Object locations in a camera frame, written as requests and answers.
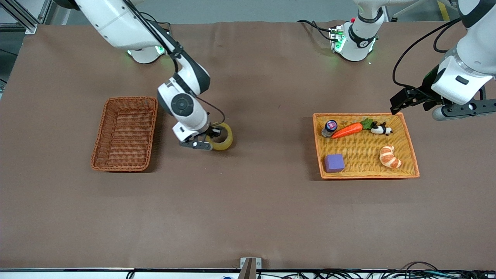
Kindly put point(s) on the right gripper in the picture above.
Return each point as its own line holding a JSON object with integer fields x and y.
{"x": 213, "y": 132}

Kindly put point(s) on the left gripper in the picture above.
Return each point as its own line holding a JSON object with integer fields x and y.
{"x": 425, "y": 92}

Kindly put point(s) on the yellow transparent tape roll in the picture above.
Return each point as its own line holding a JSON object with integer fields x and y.
{"x": 228, "y": 139}

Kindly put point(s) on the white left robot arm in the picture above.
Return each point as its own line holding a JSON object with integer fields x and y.
{"x": 360, "y": 35}

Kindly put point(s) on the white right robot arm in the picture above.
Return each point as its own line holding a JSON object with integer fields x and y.
{"x": 116, "y": 23}

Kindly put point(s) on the brown deep wicker basket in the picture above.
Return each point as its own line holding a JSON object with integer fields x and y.
{"x": 124, "y": 131}

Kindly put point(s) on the orange flat wicker tray basket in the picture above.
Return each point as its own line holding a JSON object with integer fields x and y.
{"x": 360, "y": 155}

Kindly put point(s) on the brown table cover mat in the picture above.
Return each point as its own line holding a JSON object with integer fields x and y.
{"x": 248, "y": 213}

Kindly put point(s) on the small panda figure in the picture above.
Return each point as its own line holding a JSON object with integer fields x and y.
{"x": 381, "y": 129}

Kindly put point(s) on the toy croissant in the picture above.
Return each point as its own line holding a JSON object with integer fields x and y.
{"x": 389, "y": 157}

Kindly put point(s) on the small dark-lidded jar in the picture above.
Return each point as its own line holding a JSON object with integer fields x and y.
{"x": 330, "y": 127}

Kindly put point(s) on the orange toy carrot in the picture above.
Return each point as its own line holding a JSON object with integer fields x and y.
{"x": 347, "y": 130}

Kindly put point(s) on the purple foam cube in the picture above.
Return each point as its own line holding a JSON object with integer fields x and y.
{"x": 334, "y": 163}

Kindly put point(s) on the white table edge rail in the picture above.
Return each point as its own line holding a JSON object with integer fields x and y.
{"x": 77, "y": 275}

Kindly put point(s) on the aluminium frame post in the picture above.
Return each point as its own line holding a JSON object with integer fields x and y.
{"x": 29, "y": 28}

